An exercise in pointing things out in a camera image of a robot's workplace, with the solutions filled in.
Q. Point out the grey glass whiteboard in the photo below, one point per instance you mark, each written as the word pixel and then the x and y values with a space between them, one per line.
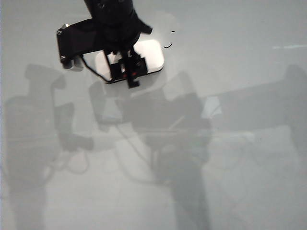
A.
pixel 239 167

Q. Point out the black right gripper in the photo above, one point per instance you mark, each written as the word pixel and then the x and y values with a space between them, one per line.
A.
pixel 115 38

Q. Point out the white rectangular whiteboard eraser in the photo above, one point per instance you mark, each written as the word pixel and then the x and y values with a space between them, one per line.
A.
pixel 151 55

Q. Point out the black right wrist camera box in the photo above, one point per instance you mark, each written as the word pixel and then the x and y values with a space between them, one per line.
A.
pixel 76 38

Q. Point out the black marker writing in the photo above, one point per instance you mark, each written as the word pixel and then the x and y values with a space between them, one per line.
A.
pixel 168 47

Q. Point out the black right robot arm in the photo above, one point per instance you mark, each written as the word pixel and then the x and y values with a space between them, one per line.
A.
pixel 110 9

